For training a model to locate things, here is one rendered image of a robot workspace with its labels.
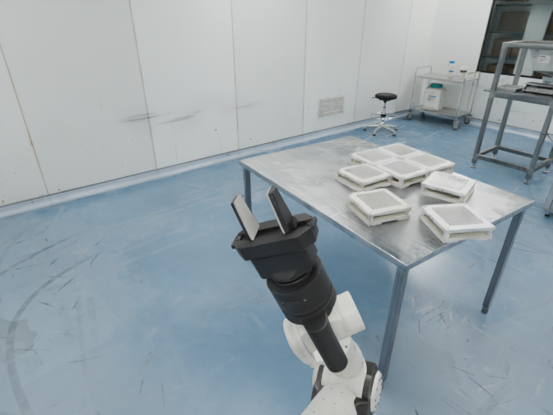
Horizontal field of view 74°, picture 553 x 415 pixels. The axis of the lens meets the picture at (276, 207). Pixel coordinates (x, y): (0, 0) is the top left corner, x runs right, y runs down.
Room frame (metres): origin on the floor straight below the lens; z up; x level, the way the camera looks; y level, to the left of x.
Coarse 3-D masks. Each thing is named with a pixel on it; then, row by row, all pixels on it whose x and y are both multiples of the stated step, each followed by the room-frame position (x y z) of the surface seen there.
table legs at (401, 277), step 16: (512, 224) 1.88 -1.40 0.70; (512, 240) 1.86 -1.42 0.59; (400, 272) 1.31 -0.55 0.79; (496, 272) 1.88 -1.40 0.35; (400, 288) 1.30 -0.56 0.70; (496, 288) 1.88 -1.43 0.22; (400, 304) 1.31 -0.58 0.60; (384, 336) 1.33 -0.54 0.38; (384, 352) 1.31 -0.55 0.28; (384, 368) 1.30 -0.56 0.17
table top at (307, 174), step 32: (256, 160) 2.53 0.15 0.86; (288, 160) 2.53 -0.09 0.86; (320, 160) 2.53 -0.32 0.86; (288, 192) 2.00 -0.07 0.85; (320, 192) 1.99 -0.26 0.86; (352, 192) 1.99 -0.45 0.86; (416, 192) 1.99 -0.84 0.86; (480, 192) 1.99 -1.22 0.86; (352, 224) 1.61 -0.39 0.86; (384, 224) 1.61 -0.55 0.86; (416, 224) 1.61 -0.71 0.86; (384, 256) 1.37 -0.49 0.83; (416, 256) 1.34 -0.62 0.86
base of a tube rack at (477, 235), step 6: (420, 216) 1.67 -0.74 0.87; (426, 216) 1.65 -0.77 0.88; (426, 222) 1.60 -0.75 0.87; (432, 222) 1.59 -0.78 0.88; (432, 228) 1.54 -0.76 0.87; (438, 228) 1.53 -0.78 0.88; (438, 234) 1.49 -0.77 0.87; (450, 234) 1.48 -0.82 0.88; (456, 234) 1.48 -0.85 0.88; (462, 234) 1.48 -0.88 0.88; (468, 234) 1.48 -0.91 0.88; (474, 234) 1.48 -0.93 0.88; (480, 234) 1.48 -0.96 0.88; (444, 240) 1.44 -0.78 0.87; (450, 240) 1.44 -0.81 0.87; (456, 240) 1.45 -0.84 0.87
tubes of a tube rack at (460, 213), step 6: (438, 210) 1.62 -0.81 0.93; (444, 210) 1.62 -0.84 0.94; (450, 210) 1.61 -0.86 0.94; (456, 210) 1.62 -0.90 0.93; (462, 210) 1.62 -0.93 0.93; (444, 216) 1.56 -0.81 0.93; (450, 216) 1.55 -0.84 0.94; (456, 216) 1.56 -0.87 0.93; (462, 216) 1.56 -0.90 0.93; (468, 216) 1.56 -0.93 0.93; (462, 222) 1.51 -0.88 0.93
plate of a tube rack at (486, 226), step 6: (444, 204) 1.69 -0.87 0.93; (450, 204) 1.69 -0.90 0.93; (456, 204) 1.69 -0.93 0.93; (462, 204) 1.69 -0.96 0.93; (426, 210) 1.63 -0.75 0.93; (432, 210) 1.63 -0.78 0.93; (474, 210) 1.63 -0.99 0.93; (432, 216) 1.57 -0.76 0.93; (438, 216) 1.57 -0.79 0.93; (480, 216) 1.57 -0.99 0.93; (438, 222) 1.51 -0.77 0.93; (444, 222) 1.51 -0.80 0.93; (486, 222) 1.51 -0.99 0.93; (444, 228) 1.46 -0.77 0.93; (450, 228) 1.46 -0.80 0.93; (456, 228) 1.46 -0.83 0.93; (462, 228) 1.46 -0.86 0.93; (468, 228) 1.46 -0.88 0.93; (474, 228) 1.46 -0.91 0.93; (480, 228) 1.46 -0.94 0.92; (486, 228) 1.46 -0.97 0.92; (492, 228) 1.47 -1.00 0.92
